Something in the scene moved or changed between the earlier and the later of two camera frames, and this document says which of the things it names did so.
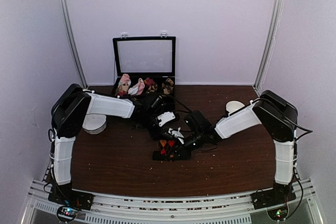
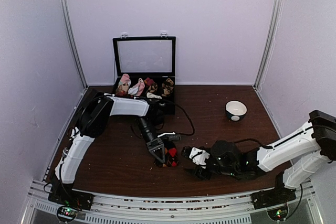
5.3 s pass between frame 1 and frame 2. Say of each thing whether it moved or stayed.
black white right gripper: moved
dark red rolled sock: stayed
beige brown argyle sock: stayed
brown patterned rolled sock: stayed
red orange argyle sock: moved
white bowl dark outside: stayed
